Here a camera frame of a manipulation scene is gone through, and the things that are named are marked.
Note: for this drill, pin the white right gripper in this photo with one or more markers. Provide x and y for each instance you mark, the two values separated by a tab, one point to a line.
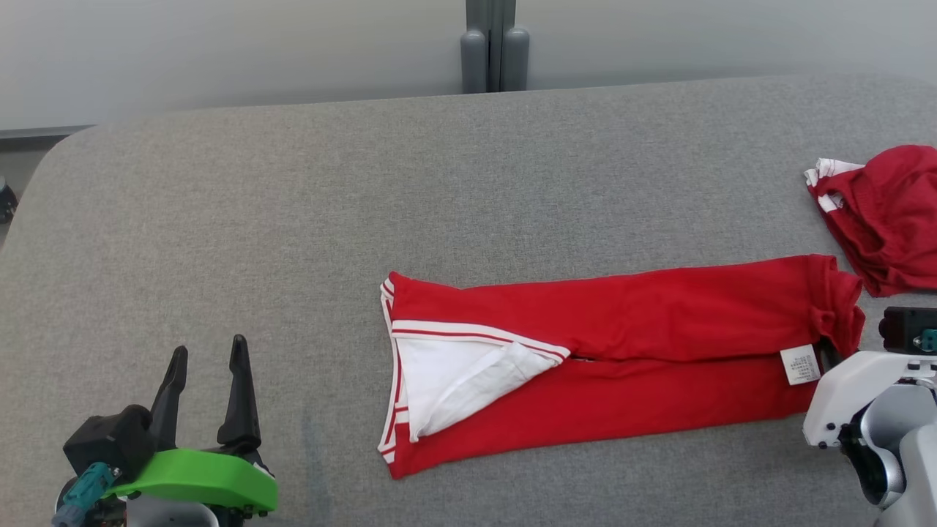
849	388

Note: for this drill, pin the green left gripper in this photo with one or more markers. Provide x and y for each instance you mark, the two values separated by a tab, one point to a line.
198	476

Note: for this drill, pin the red shorts with white stripe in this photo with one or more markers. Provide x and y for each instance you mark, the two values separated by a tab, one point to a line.
893	219

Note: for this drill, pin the red shirt with white stripes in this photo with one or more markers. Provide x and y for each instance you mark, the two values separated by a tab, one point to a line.
659	322

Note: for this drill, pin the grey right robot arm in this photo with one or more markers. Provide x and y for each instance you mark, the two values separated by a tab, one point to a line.
908	454

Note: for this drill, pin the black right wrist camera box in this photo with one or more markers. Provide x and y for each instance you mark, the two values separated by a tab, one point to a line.
904	326

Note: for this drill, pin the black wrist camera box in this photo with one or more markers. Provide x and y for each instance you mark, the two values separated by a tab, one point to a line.
904	326
110	439

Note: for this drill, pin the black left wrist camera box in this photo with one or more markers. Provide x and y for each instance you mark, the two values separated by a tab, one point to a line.
110	439

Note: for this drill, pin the grey double partition post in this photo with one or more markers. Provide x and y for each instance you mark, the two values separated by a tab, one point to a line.
494	51

